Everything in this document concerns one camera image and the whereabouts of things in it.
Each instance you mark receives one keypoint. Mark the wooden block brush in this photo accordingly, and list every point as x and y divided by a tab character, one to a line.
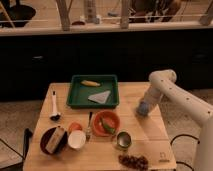
55	140

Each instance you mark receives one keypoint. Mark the small orange fruit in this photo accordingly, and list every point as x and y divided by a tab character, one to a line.
74	126

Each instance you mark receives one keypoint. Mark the white round cup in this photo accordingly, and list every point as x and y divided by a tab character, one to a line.
77	139

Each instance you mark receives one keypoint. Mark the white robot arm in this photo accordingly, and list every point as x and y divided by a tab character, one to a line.
163	83

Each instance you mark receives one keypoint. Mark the orange bowl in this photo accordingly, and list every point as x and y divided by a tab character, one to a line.
110	118

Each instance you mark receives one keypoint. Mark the metal fork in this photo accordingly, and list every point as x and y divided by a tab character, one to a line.
88	131

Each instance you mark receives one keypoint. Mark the small metal cup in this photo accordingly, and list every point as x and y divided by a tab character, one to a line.
123	140

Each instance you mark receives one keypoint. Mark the dark round bowl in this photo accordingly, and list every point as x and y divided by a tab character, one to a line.
46	137

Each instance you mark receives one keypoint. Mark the black clamp on table edge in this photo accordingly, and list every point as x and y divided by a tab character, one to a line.
27	135

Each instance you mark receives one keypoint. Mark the green chili pepper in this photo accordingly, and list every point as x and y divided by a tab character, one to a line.
107	128

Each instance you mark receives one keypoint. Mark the grey folded cloth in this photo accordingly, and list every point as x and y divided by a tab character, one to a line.
100	98

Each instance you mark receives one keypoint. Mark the yellow corn cob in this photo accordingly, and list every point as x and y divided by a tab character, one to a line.
90	83

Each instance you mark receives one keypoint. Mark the green plastic tray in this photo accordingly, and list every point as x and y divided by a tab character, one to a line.
78	96

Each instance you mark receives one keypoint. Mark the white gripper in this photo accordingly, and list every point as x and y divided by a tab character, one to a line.
151	98

